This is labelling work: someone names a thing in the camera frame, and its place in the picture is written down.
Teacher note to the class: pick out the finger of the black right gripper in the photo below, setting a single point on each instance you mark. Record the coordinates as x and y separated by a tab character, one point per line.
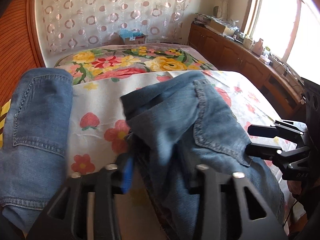
273	131
265	152

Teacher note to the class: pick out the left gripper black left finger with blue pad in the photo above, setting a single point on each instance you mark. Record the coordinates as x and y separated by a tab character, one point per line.
84	206

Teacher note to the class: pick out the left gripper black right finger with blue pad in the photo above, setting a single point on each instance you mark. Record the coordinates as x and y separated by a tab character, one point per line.
234	201

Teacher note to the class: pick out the blue denim jeans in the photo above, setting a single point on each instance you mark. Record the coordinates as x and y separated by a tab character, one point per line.
35	140

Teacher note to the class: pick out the wooden side cabinet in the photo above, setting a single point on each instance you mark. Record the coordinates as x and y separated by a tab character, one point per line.
228	55

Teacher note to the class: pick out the pink bottle on sill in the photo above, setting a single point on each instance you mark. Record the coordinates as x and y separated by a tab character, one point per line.
257	49

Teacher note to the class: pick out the white flower print sheet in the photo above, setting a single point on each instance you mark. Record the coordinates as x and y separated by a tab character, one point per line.
125	129

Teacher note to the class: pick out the white cup on sill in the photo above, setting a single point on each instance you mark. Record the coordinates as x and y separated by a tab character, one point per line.
248	42

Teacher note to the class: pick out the flat box on cabinet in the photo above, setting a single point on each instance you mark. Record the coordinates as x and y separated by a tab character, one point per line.
220	28

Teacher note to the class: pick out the yellow plush toy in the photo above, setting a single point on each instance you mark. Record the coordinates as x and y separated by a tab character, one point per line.
4	110

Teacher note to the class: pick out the floral bed blanket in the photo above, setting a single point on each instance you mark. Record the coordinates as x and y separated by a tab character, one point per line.
121	61

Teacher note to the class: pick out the cardboard box with blue cloth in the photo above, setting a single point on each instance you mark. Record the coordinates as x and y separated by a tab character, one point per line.
132	37

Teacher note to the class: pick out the wooden slatted wardrobe door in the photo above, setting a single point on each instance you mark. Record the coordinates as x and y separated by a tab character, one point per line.
20	49

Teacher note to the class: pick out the circle pattern sheer curtain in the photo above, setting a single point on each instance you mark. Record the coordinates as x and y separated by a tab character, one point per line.
73	24

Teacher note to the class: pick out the window with wooden frame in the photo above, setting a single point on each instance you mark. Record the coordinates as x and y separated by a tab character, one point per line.
290	29

